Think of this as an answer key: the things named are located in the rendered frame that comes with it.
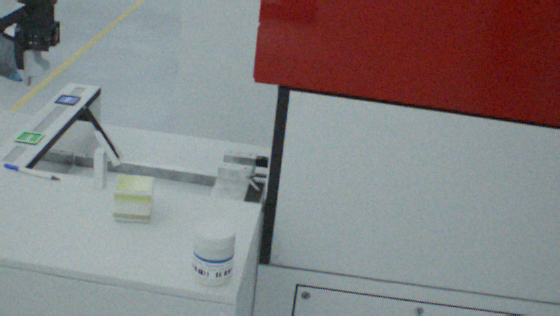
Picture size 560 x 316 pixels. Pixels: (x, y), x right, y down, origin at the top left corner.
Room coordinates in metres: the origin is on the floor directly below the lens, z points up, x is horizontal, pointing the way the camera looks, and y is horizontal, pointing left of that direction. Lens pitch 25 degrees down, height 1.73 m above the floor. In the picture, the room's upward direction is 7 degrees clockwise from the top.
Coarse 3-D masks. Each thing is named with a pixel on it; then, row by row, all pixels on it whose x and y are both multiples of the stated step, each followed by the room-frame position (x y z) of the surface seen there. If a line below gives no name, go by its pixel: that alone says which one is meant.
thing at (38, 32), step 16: (16, 0) 1.60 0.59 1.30; (32, 0) 1.59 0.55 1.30; (48, 0) 1.60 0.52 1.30; (32, 16) 1.61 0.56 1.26; (48, 16) 1.60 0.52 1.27; (16, 32) 1.59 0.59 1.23; (32, 32) 1.59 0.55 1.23; (48, 32) 1.58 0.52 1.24; (32, 48) 1.60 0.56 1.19; (48, 48) 1.58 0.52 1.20
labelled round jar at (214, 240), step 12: (204, 228) 1.14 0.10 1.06; (216, 228) 1.15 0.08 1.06; (228, 228) 1.15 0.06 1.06; (204, 240) 1.11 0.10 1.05; (216, 240) 1.11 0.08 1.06; (228, 240) 1.12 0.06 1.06; (204, 252) 1.11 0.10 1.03; (216, 252) 1.11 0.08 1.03; (228, 252) 1.12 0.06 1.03; (192, 264) 1.13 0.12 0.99; (204, 264) 1.11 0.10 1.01; (216, 264) 1.11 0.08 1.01; (228, 264) 1.12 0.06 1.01; (204, 276) 1.11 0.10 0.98; (216, 276) 1.11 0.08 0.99; (228, 276) 1.13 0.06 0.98
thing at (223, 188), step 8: (216, 184) 1.66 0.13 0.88; (224, 184) 1.67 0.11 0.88; (232, 184) 1.67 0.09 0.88; (240, 184) 1.68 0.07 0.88; (248, 184) 1.68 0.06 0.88; (216, 192) 1.62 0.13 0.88; (224, 192) 1.63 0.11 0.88; (232, 192) 1.63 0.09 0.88; (240, 192) 1.63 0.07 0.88; (248, 192) 1.68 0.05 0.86; (240, 200) 1.60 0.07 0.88
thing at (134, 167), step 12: (84, 156) 1.79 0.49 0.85; (108, 168) 1.78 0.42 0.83; (120, 168) 1.78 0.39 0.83; (132, 168) 1.78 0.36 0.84; (144, 168) 1.78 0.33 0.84; (156, 168) 1.78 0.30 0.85; (168, 168) 1.78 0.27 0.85; (180, 168) 1.79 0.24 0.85; (180, 180) 1.77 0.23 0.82; (192, 180) 1.77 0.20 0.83; (204, 180) 1.77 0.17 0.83; (252, 180) 1.76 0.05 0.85; (264, 180) 1.77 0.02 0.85
